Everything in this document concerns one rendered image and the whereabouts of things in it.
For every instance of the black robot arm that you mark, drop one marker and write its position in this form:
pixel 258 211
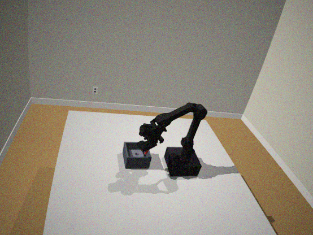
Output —
pixel 165 119

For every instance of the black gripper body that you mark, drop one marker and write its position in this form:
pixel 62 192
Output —
pixel 143 146

